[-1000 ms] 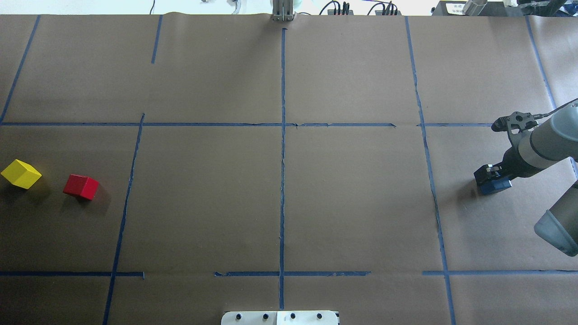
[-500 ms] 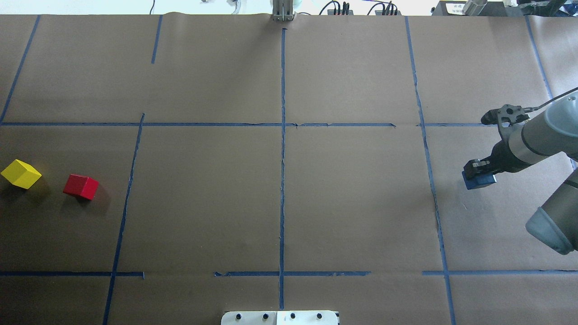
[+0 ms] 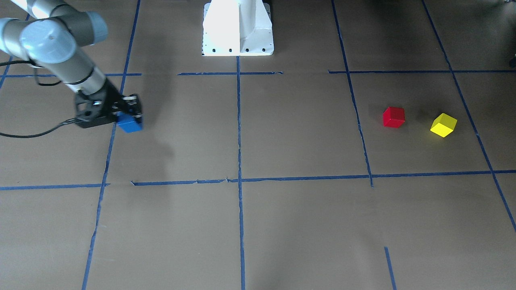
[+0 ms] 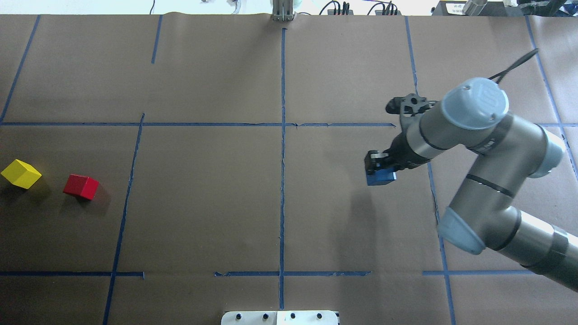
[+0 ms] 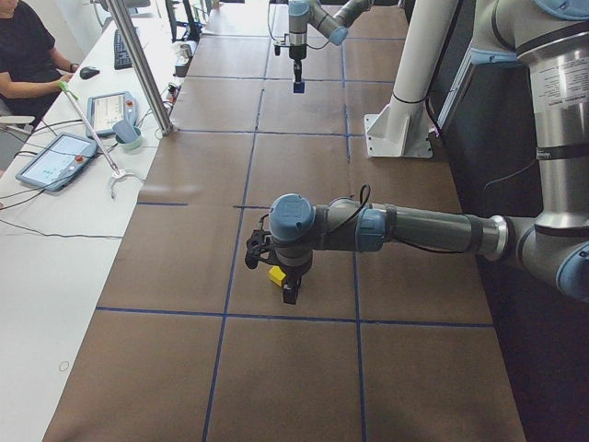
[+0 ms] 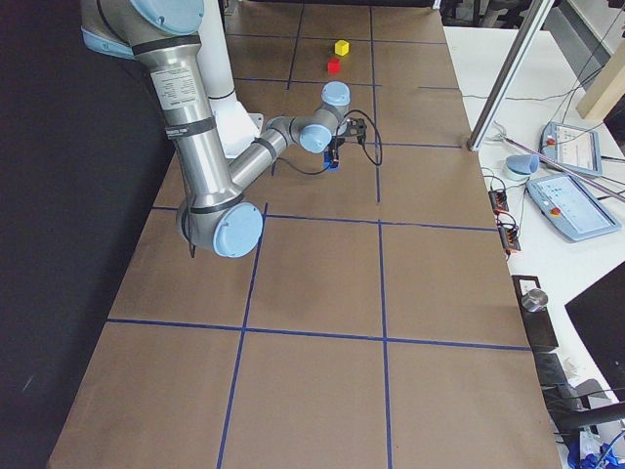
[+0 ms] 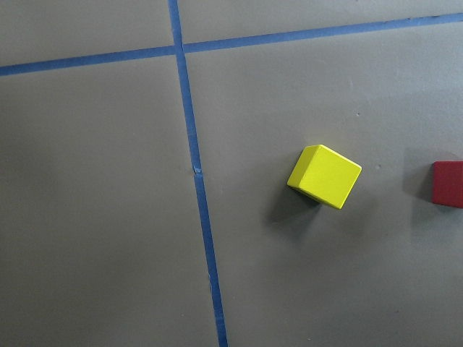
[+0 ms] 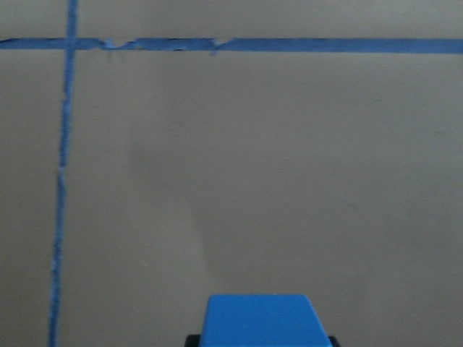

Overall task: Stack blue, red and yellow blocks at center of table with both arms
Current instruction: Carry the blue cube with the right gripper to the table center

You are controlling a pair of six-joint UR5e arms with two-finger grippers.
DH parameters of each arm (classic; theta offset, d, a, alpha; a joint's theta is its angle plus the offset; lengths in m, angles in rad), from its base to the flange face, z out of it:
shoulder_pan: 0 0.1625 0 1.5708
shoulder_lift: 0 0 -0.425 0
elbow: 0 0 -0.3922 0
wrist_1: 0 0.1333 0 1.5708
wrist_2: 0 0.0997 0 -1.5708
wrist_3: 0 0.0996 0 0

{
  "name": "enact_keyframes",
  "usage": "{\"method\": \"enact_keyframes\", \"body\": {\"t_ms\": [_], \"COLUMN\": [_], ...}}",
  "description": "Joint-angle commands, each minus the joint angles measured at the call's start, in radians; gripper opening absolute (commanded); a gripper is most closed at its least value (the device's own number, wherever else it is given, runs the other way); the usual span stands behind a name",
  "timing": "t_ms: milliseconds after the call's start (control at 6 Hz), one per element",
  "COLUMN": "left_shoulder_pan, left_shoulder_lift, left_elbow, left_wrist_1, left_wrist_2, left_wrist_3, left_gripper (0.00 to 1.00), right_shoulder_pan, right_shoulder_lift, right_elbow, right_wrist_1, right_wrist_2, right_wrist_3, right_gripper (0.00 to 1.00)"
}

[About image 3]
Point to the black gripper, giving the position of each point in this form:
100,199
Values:
111,96

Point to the blue wooden cube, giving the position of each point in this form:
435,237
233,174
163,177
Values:
129,123

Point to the red wooden cube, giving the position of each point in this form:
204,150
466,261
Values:
394,117

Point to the yellow wooden cube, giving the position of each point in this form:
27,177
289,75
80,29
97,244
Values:
443,125

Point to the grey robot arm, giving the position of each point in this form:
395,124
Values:
54,40

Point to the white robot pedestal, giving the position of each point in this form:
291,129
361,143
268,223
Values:
237,28

